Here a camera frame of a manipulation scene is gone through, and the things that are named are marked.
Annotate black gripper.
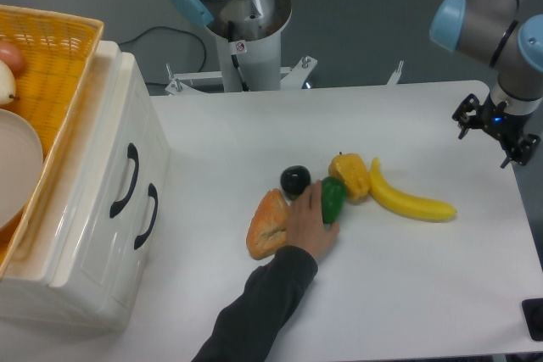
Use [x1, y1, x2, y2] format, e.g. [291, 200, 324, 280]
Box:
[451, 93, 540, 168]

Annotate white plate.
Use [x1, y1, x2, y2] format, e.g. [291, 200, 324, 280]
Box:
[1, 109, 43, 230]

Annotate black drawer handle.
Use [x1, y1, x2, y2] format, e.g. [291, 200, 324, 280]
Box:
[133, 183, 160, 250]
[109, 142, 140, 219]

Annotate yellow toy bell pepper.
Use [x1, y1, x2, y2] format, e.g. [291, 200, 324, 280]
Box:
[328, 153, 371, 202]

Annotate orange toy bread wedge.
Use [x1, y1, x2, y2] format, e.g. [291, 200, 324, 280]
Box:
[246, 188, 289, 260]

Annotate yellow woven basket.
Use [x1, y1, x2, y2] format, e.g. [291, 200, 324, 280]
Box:
[1, 5, 104, 273]

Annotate yellow toy banana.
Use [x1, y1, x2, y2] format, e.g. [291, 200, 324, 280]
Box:
[368, 158, 457, 222]

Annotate black cable on floor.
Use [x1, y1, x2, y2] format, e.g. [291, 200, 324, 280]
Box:
[117, 25, 207, 86]

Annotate black top drawer handle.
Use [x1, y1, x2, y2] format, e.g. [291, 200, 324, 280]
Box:
[109, 142, 140, 219]

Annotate black object at table edge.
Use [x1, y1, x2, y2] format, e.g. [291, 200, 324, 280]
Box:
[521, 298, 543, 342]

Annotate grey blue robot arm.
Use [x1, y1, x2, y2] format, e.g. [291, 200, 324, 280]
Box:
[429, 0, 542, 165]

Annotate white plastic drawer cabinet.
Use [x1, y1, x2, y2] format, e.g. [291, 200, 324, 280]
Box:
[1, 42, 170, 330]

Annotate red toy fruit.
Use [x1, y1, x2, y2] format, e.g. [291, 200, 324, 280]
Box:
[0, 41, 26, 75]

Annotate black toy fruit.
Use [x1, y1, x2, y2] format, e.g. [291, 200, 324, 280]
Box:
[280, 165, 311, 197]

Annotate dark grey sleeved forearm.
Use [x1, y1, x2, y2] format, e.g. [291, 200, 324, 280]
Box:
[193, 246, 318, 361]

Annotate black lower drawer handle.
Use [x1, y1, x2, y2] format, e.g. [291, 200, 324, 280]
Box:
[133, 183, 160, 250]

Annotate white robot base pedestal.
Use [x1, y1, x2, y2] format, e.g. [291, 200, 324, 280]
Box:
[166, 0, 293, 92]

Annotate green toy bell pepper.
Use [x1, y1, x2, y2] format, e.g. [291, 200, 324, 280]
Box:
[321, 176, 347, 225]

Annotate person's bare hand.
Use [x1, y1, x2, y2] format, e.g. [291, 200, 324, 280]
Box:
[286, 181, 339, 262]

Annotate white toy onion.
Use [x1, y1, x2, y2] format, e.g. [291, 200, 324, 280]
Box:
[0, 61, 20, 106]

